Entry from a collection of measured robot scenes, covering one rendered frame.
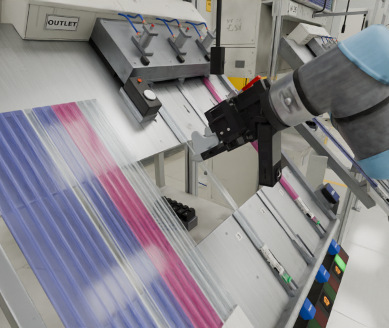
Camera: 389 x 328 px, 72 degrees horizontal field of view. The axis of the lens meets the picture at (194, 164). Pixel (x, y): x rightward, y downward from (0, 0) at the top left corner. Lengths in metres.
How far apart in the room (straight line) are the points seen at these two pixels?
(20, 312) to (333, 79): 0.44
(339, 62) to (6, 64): 0.49
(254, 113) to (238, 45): 1.26
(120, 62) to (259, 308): 0.52
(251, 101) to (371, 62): 0.17
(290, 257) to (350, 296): 1.09
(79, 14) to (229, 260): 0.53
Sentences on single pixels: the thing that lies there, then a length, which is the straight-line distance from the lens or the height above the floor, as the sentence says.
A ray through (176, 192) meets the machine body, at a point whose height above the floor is 0.62.
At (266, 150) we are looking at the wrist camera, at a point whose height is 1.00.
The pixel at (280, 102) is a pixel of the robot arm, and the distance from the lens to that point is 0.41.
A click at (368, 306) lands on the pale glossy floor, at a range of 1.70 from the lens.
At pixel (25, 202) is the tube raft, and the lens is 0.39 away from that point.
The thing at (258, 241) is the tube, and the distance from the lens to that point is 0.56.
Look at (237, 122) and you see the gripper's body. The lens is 0.45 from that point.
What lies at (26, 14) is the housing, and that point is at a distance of 0.57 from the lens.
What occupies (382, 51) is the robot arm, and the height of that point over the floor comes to 1.15.
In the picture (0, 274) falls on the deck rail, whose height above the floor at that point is 0.94.
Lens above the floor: 1.15
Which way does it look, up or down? 23 degrees down
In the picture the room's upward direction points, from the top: straight up
